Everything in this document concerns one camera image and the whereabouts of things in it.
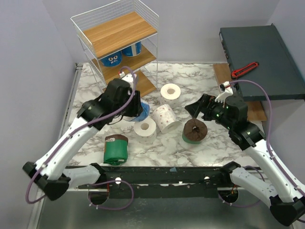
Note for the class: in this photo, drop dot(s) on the black metal base rail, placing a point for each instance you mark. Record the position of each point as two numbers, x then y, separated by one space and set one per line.
163 182

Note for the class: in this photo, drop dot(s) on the red black utility knife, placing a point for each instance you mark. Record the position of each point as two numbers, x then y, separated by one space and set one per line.
244 70

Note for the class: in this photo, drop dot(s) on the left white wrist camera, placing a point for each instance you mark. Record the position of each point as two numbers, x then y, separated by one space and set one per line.
127 77

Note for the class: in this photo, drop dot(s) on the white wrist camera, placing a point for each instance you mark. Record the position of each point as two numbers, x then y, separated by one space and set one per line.
127 77
226 91

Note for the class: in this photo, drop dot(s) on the green wrapped brown paper roll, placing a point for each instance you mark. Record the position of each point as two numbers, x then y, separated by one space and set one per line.
115 150

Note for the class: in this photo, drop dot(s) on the plain white bottom paper roll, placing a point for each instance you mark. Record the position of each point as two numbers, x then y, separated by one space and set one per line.
170 94

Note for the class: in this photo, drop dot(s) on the blue cartoon-face paper roll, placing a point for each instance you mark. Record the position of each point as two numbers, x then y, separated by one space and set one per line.
112 60

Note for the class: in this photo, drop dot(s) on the white wire wooden shelf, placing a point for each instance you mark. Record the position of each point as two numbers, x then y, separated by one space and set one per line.
113 27

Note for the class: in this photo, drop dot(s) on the aluminium frame rail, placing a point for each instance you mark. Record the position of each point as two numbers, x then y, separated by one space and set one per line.
67 113

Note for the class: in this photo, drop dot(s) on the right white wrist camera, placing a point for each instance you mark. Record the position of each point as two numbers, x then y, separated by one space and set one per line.
226 91

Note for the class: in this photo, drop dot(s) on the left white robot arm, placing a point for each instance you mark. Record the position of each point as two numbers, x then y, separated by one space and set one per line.
50 173

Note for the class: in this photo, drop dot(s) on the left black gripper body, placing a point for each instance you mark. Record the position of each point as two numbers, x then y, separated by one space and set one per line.
132 109

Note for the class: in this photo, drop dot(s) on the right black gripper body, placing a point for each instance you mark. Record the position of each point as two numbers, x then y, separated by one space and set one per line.
204 106

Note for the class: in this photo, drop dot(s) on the brown paper roll green base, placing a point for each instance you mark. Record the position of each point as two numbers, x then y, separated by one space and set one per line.
194 131

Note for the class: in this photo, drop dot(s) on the dark grey flat metal box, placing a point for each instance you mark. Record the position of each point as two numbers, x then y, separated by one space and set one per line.
277 71

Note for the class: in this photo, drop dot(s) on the blue-bottom paper roll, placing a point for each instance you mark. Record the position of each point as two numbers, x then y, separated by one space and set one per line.
145 112

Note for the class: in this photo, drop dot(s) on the pink dotted paper roll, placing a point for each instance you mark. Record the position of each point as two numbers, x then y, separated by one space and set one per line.
165 118

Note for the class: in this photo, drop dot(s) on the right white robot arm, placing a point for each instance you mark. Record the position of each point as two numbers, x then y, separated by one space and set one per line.
284 194

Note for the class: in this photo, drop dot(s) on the wooden board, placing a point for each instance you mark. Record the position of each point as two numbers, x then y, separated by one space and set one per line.
255 109

